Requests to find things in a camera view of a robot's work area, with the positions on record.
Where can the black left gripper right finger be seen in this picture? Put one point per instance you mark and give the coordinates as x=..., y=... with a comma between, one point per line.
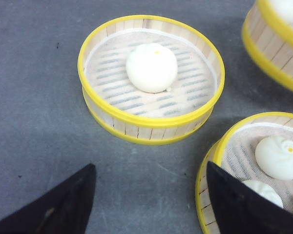
x=240, y=210

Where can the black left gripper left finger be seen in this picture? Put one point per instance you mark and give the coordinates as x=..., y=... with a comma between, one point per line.
x=65, y=209

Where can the bamboo steamer basket yellow rims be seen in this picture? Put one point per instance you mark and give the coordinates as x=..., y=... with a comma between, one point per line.
x=149, y=130

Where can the mesh liner in near basket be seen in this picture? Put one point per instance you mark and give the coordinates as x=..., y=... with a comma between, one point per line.
x=239, y=158

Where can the near right bamboo steamer basket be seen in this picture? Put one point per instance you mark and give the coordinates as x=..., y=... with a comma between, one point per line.
x=215, y=154

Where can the white bun in near basket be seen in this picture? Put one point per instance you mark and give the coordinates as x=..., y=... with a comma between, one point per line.
x=274, y=155

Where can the white bun in basket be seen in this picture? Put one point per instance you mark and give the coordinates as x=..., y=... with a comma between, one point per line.
x=274, y=155
x=284, y=8

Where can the white mesh steamer liner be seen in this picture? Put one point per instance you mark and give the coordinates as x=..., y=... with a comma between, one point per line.
x=105, y=70

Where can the white steamed bun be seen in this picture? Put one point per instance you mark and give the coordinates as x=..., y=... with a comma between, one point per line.
x=151, y=67

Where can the far right bamboo steamer basket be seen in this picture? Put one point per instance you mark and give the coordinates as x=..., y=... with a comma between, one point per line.
x=268, y=40

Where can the white bun in far basket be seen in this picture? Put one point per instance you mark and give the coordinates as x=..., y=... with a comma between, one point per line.
x=284, y=8

